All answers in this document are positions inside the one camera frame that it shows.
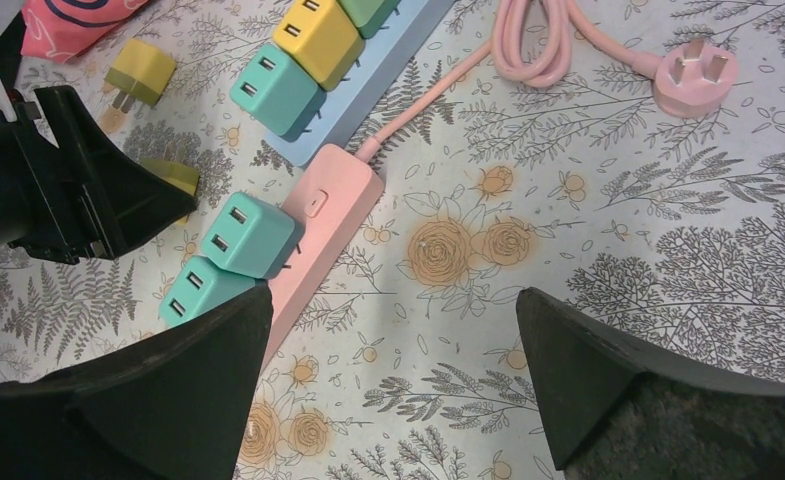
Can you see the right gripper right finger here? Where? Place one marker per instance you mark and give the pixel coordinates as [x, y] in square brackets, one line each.
[614, 406]

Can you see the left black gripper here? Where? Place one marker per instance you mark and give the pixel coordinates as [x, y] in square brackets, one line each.
[68, 193]

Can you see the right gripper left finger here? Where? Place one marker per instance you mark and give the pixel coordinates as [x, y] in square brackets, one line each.
[173, 406]

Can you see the teal plug cube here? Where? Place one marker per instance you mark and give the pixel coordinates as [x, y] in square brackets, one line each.
[251, 237]
[200, 287]
[275, 90]

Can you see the blue power strip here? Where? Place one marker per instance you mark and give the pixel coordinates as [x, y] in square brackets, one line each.
[395, 33]

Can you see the yellow plug cube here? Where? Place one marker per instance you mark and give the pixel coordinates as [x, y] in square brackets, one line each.
[182, 176]
[320, 37]
[140, 73]

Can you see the green plug cube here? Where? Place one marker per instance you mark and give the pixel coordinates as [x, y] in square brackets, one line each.
[365, 13]

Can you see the pink power strip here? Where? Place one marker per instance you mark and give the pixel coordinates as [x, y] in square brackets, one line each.
[338, 190]

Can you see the pink patterned bag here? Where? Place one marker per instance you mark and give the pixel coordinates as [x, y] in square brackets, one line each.
[59, 30]

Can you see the floral table mat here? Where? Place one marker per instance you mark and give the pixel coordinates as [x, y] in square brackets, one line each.
[408, 364]

